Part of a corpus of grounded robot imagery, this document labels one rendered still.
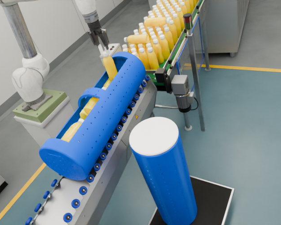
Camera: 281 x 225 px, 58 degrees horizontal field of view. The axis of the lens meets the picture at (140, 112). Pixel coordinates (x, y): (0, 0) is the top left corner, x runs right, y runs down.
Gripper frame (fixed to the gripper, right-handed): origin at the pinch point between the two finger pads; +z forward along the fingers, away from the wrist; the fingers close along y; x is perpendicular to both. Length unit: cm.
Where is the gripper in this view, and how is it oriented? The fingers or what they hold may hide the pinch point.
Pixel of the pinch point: (104, 49)
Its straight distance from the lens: 174.9
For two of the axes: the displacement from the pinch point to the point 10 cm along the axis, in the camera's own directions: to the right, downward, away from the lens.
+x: 3.6, -6.9, 6.3
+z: 2.5, 7.2, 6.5
